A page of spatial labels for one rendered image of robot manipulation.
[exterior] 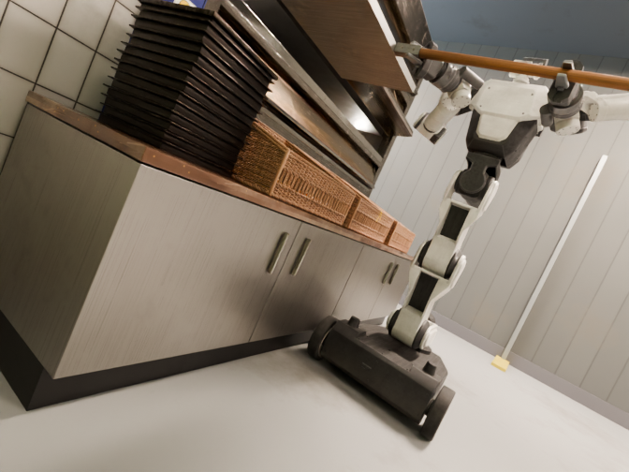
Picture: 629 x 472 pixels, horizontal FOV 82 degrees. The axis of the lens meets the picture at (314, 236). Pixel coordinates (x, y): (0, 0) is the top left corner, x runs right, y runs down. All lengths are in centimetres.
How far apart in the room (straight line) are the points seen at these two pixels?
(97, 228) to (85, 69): 59
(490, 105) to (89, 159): 143
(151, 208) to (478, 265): 373
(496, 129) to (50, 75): 150
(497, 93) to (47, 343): 166
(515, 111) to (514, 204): 266
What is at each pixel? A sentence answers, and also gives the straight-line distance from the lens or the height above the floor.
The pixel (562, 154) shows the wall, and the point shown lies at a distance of 442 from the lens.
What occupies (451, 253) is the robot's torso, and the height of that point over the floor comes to 67.
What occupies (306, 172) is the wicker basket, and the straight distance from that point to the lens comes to 121.
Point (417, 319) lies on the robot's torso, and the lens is 167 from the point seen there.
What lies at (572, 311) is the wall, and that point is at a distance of 415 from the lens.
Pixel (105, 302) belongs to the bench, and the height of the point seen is 26.
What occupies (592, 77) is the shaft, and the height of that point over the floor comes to 121.
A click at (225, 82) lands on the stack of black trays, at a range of 101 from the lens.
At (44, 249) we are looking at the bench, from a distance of 96.
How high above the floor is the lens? 60
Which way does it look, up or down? 4 degrees down
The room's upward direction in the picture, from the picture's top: 24 degrees clockwise
